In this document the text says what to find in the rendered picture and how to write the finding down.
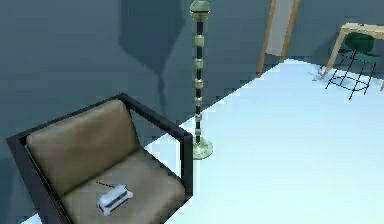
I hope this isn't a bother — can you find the brass and black floor lamp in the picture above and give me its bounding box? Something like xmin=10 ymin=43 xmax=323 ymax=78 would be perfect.
xmin=189 ymin=0 xmax=214 ymax=160

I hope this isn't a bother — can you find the brown cushioned black armchair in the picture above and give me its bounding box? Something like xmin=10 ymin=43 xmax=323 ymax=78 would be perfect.
xmin=5 ymin=92 xmax=195 ymax=224

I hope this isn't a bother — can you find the wooden framed room door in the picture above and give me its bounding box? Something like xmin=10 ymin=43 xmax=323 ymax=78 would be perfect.
xmin=256 ymin=0 xmax=301 ymax=79

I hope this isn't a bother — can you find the light wooden table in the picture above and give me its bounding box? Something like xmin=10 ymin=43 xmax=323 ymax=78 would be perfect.
xmin=312 ymin=22 xmax=384 ymax=92

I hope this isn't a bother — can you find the green black wire chair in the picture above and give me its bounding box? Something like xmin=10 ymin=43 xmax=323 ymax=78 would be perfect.
xmin=325 ymin=32 xmax=382 ymax=101

